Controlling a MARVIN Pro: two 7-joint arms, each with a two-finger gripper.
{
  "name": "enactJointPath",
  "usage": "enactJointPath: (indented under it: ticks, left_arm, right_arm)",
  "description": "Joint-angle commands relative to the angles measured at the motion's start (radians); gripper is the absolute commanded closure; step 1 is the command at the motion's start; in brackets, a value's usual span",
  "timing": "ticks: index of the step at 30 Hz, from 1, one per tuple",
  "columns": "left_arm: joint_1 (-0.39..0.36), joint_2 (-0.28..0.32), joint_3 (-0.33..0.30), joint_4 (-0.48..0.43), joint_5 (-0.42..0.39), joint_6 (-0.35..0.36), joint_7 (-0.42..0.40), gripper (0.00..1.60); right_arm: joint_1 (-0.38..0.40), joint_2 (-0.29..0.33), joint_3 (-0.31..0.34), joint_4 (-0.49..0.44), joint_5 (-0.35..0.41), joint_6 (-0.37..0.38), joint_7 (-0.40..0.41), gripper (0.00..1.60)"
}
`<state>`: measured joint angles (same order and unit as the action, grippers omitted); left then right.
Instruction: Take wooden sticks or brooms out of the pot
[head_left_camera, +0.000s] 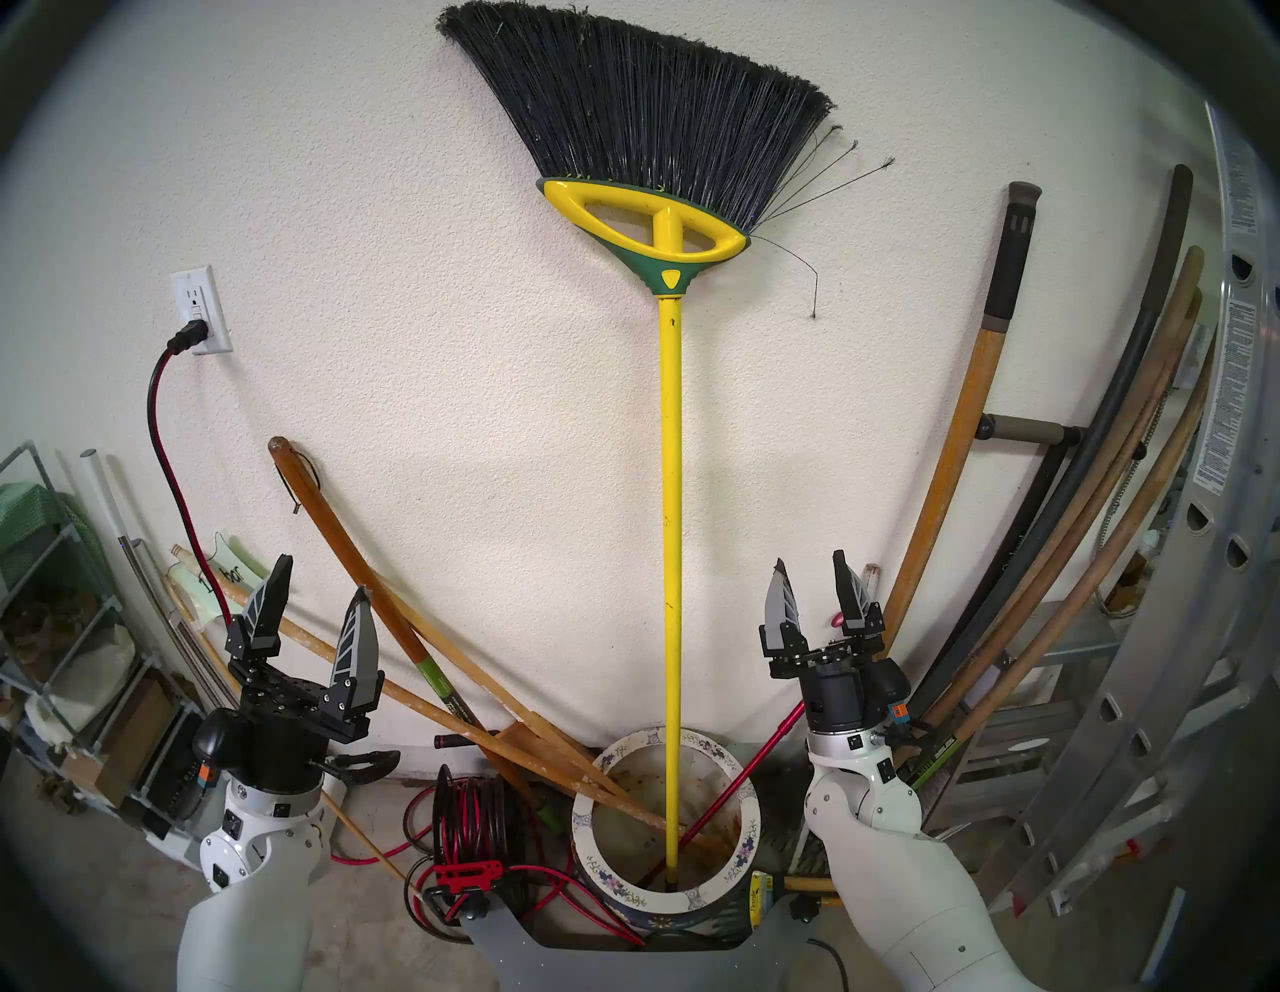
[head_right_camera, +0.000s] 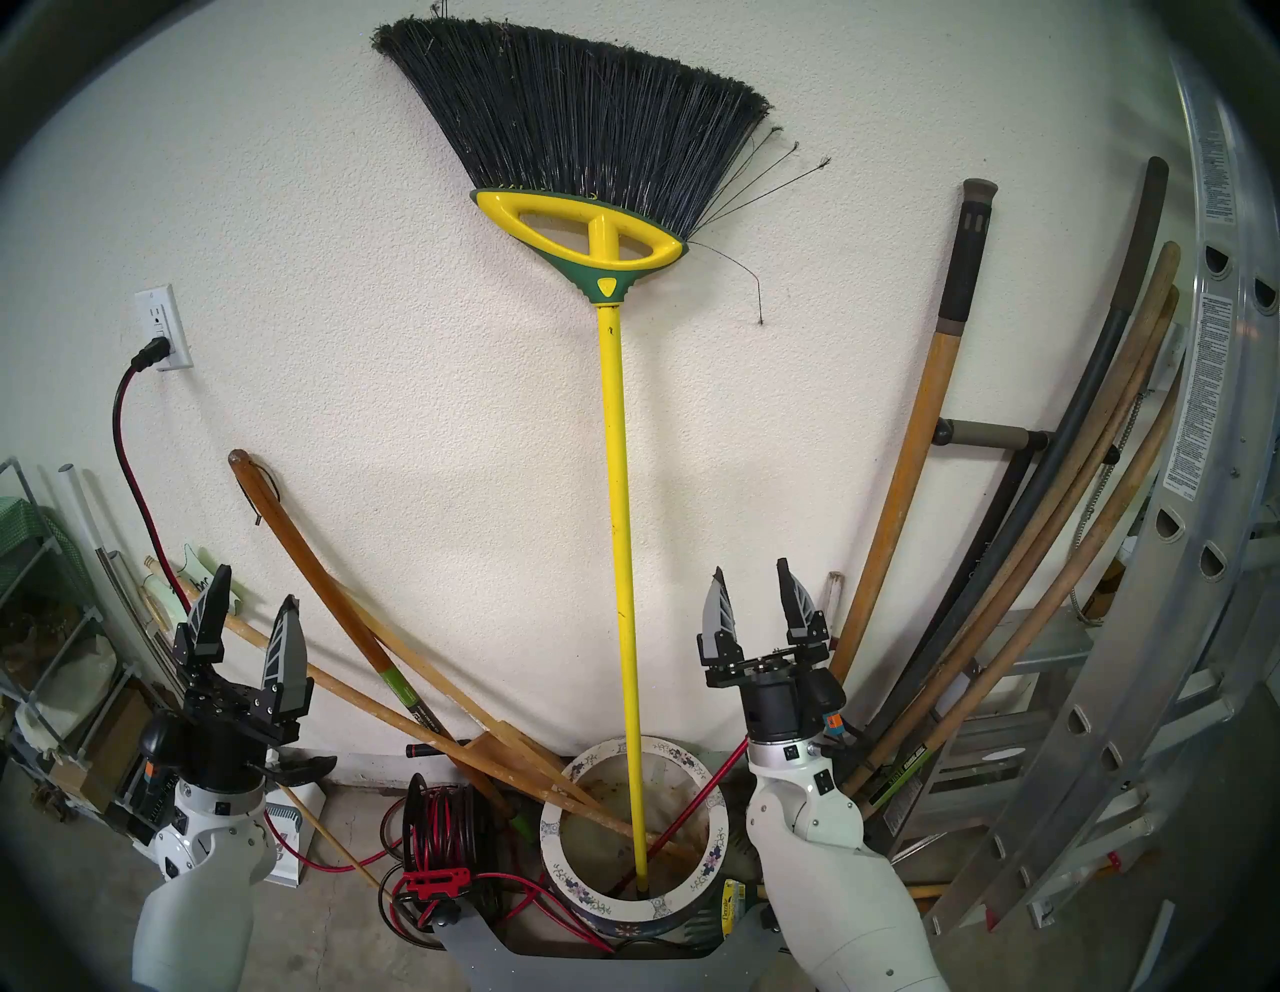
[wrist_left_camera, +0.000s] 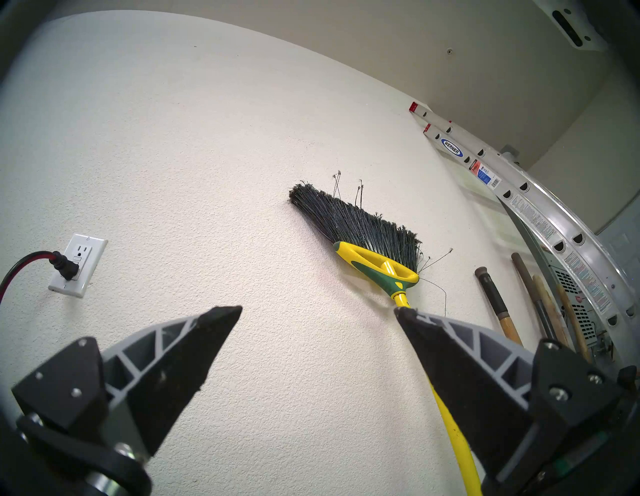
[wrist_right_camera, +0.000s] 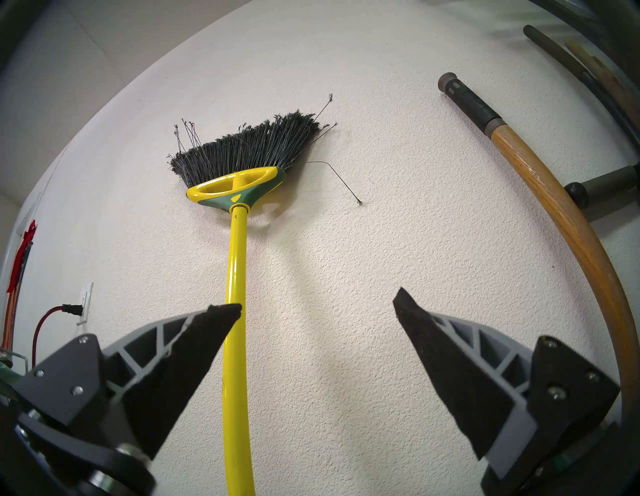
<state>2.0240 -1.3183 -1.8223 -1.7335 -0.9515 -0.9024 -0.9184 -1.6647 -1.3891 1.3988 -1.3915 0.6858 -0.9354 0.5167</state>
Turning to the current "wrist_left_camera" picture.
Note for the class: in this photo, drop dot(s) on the tan wooden pole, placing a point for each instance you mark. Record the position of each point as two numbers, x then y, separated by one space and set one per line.
547 305
575 325

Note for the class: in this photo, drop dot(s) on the aluminium extension ladder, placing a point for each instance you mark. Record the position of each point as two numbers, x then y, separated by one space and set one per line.
550 225

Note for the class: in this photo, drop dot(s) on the yellow broom with black bristles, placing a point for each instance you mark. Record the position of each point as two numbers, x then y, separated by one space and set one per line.
370 260

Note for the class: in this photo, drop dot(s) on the white wall outlet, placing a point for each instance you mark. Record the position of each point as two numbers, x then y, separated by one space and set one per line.
82 260

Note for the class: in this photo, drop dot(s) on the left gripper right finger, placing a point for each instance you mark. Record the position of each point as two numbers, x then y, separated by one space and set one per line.
470 380

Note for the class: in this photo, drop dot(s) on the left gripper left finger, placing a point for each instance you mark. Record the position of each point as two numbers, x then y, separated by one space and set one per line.
165 370

